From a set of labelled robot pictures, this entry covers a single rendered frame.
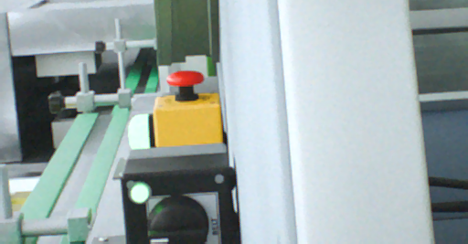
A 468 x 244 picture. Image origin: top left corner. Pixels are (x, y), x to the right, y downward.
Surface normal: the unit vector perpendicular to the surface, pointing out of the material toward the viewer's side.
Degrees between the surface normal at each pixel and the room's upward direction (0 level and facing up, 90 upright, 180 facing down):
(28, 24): 90
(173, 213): 90
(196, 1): 90
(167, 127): 90
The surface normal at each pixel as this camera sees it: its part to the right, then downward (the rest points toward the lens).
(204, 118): 0.04, 0.21
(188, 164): -0.06, -0.98
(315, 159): 0.01, -0.18
